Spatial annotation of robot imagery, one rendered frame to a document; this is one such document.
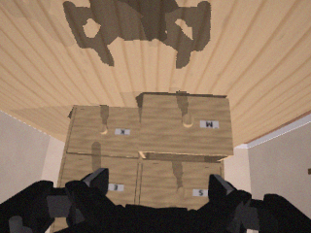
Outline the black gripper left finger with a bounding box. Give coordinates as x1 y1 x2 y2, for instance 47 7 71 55
0 168 134 233

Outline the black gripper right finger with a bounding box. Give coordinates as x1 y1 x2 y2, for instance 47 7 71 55
176 174 311 233

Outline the wooden chest of drawers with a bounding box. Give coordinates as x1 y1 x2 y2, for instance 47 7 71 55
56 105 225 205

